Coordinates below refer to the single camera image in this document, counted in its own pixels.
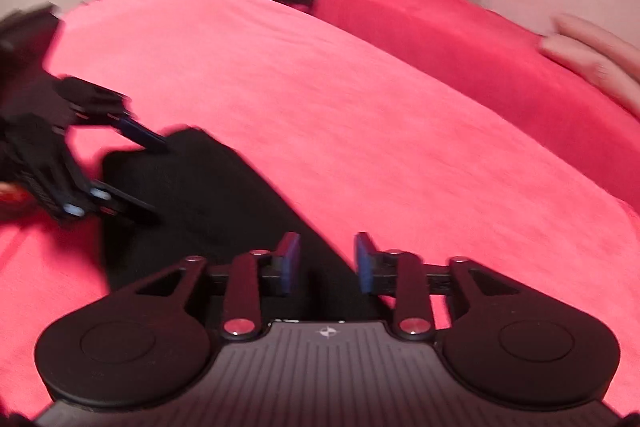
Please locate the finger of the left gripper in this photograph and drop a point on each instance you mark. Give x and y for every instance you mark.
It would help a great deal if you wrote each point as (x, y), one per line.
(103, 199)
(91, 105)

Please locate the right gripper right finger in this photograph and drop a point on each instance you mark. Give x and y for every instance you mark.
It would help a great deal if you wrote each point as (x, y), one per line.
(497, 336)

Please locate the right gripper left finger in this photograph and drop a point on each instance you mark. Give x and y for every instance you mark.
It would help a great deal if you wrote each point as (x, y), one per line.
(154, 338)

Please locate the black pants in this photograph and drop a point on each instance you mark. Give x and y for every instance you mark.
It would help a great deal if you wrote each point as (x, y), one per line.
(209, 202)

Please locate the pink blanket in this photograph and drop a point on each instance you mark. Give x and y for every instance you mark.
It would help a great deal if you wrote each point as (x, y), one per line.
(354, 141)

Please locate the red bed sheet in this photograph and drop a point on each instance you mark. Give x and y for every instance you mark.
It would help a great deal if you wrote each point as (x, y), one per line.
(497, 63)

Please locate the lower pink pillow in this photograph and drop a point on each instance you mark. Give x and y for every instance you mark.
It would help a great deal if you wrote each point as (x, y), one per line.
(595, 68)

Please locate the pink pillow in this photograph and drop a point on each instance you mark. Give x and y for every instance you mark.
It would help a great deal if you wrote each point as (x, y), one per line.
(619, 51)
(595, 68)

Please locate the upper pink pillow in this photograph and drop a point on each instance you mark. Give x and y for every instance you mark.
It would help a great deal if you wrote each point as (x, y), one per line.
(619, 51)

